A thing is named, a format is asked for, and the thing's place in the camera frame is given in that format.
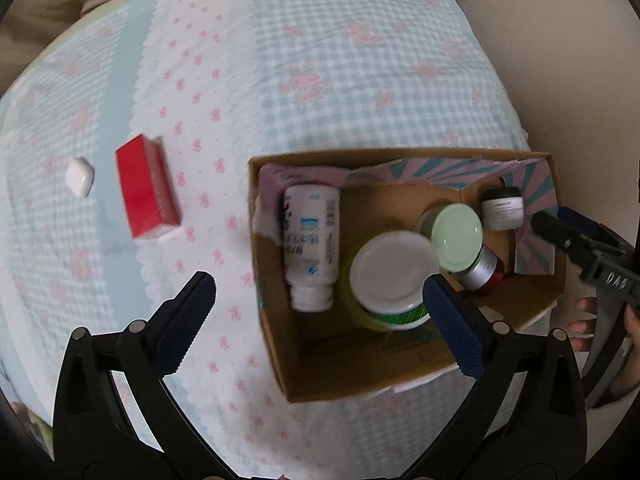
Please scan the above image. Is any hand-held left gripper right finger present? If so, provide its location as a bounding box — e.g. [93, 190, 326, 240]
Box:
[402, 275, 588, 480]

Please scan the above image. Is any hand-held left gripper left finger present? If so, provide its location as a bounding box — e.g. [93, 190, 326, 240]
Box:
[52, 271, 236, 480]

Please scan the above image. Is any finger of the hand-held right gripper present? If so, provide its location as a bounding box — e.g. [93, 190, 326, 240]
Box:
[531, 211, 601, 273]
[557, 206, 637, 257]

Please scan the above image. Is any black and white jar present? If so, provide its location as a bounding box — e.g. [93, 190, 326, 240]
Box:
[481, 186, 526, 232]

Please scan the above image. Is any silver and red jar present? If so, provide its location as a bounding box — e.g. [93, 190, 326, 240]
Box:
[457, 247, 506, 295]

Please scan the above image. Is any green jar with white lid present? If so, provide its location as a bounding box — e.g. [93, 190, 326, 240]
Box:
[349, 232, 441, 331]

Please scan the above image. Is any pale green lidded glass jar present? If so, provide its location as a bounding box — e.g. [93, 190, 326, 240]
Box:
[415, 203, 485, 274]

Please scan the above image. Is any patterned cardboard box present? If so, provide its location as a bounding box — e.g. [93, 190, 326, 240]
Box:
[248, 147, 568, 403]

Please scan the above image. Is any white pill bottle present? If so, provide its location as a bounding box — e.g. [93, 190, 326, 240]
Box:
[281, 184, 341, 312]

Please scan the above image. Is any person's right hand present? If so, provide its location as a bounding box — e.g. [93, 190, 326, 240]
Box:
[570, 296, 640, 397]

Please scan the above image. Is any red box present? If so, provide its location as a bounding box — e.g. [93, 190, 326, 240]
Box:
[115, 135, 182, 239]

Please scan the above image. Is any white earbuds case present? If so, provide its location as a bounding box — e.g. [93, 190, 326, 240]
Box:
[65, 157, 95, 197]

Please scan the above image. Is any checked floral bed blanket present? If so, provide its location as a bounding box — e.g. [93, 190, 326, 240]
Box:
[0, 0, 531, 480]

